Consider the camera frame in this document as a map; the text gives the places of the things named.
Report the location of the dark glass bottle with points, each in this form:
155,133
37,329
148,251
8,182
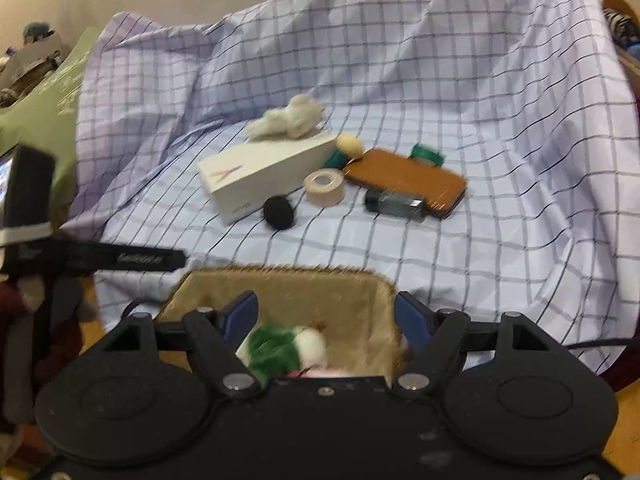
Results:
395,205

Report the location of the beige tape roll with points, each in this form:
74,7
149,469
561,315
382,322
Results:
324,186

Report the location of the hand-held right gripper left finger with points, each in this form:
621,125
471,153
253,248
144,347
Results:
240,320

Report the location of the brown leather case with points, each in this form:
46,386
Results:
407,180

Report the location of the green plush toy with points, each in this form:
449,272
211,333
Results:
277,352

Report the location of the striped cloth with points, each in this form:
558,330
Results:
622,25

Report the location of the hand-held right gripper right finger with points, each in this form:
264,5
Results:
412,322

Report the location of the woven basket with fabric lining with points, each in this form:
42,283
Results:
300,300

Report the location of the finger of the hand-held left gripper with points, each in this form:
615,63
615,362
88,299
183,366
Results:
130,259

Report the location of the white plush toy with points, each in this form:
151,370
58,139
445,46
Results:
290,117

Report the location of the cardboard box clutter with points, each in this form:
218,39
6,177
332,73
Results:
27,55

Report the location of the pink plush toy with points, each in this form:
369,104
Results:
325,373

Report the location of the white cardboard box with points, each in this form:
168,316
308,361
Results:
265,180

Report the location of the teal round cap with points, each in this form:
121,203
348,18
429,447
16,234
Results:
425,155

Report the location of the checked light purple bedsheet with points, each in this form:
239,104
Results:
400,60

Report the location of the black foam ball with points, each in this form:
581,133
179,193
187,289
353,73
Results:
279,212

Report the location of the green and cream mushroom toy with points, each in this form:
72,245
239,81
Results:
347,146

